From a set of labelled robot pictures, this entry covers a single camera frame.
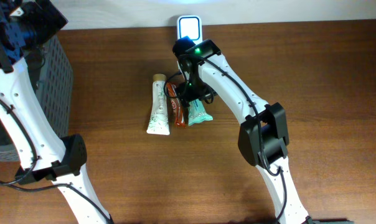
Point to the grey plastic mesh basket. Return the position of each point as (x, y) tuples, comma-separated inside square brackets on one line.
[(51, 77)]

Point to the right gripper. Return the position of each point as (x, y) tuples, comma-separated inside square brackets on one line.
[(185, 91)]

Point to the teal snack packet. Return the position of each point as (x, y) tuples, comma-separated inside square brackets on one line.
[(197, 113)]

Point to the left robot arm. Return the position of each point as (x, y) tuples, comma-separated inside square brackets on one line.
[(43, 155)]

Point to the orange red snack bar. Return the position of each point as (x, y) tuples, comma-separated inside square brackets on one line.
[(177, 108)]

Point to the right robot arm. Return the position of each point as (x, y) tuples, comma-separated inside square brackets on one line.
[(263, 136)]

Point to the white floral cream tube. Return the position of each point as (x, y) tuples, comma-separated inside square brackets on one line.
[(159, 122)]

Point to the white barcode scanner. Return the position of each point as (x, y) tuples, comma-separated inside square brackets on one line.
[(190, 26)]

